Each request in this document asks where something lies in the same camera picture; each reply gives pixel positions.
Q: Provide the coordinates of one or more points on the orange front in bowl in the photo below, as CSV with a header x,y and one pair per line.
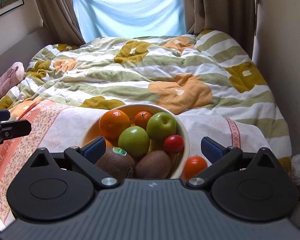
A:
x,y
109,144

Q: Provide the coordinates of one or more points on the floral striped duvet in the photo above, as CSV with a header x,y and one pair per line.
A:
x,y
192,75

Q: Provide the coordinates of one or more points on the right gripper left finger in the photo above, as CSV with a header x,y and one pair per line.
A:
x,y
82,160

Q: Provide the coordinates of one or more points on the brown kiwi in bowl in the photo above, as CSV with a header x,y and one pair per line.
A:
x,y
155,165

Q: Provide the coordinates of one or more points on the orange in bowl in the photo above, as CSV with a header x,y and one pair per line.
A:
x,y
109,144
113,123

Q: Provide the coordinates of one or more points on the brown curtain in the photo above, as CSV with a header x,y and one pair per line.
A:
x,y
60,19
234,17

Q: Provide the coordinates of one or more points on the brown right curtain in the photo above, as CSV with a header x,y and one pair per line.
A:
x,y
234,17

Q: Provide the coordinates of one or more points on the kiwi with green sticker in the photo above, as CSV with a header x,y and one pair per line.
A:
x,y
117,163

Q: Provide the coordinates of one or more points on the small green apple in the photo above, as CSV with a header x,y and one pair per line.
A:
x,y
160,126

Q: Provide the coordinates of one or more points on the light blue window cloth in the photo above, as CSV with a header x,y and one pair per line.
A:
x,y
129,18

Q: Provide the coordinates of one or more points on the small mandarin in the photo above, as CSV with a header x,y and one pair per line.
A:
x,y
141,119

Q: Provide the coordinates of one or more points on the large green apple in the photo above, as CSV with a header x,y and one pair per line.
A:
x,y
135,141

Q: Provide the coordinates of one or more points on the white pink-bordered cloth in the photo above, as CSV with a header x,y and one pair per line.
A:
x,y
56,127

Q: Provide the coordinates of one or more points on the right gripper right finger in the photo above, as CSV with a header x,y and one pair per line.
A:
x,y
225,160

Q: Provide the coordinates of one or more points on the cream ceramic bowl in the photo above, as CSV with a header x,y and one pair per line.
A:
x,y
131,110

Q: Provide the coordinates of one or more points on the grey bed headboard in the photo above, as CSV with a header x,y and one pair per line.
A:
x,y
24,50

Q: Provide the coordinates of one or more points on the orange back in bowl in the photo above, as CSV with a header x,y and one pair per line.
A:
x,y
113,123

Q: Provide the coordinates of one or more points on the brown left curtain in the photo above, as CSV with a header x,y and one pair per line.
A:
x,y
60,19

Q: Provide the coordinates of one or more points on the red tomato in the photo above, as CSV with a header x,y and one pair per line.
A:
x,y
193,166
173,144

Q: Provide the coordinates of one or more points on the pink plush pillow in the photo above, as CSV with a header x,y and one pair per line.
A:
x,y
13,76

